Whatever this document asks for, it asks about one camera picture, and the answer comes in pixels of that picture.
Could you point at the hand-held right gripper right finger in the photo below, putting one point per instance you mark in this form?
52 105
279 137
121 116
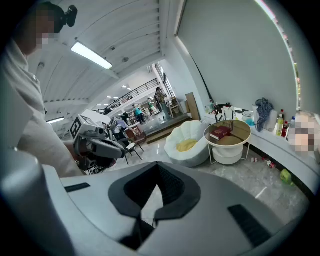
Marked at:
212 225

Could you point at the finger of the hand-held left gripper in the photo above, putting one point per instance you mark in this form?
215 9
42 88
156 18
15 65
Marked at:
107 148

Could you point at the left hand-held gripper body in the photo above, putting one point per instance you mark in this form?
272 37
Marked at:
82 130

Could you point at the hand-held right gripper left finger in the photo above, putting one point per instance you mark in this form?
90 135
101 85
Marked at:
95 210

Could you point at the fried-egg shaped floor cushion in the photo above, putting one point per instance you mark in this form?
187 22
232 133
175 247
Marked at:
190 150

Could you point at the maroon passport booklet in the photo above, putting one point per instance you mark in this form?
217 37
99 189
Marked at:
220 132

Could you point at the round glass wooden table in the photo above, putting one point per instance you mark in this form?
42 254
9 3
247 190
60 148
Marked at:
237 130

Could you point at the black metal chair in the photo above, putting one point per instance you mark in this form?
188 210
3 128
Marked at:
130 148

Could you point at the long ceiling light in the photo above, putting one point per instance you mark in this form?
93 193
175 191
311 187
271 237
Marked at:
91 55
55 120

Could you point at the brown wooden stool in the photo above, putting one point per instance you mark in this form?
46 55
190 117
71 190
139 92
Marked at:
138 136

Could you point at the wooden steps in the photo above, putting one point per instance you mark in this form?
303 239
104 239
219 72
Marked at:
165 127

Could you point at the black balcony railing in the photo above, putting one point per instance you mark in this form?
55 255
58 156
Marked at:
135 91

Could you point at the green floor bottle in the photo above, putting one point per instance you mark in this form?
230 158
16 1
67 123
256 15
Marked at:
286 177

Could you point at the wooden board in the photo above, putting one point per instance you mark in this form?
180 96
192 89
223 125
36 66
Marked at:
193 106

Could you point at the green plastic bottle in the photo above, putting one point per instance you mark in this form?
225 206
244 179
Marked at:
211 106

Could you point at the white paper bag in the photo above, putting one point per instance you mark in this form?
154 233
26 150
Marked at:
228 113

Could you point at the person's head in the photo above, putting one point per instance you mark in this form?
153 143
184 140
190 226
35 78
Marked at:
32 27

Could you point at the white plastic packet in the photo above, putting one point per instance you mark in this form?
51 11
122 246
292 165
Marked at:
247 115

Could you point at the black bag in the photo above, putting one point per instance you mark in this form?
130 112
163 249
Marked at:
221 107

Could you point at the red bottle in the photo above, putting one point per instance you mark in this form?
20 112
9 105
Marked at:
285 130

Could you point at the white paper roll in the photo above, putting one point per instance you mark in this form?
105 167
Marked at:
272 120

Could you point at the blue checked cloth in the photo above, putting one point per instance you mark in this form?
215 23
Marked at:
262 112

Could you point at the clear plastic bottle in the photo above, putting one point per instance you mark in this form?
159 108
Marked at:
292 122

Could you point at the white wall ledge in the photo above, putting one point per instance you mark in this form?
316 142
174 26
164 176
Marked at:
275 147

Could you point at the black head-mounted camera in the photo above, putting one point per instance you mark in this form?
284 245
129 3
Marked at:
70 15

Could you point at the black wall pipe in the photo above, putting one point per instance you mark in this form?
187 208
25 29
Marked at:
201 75

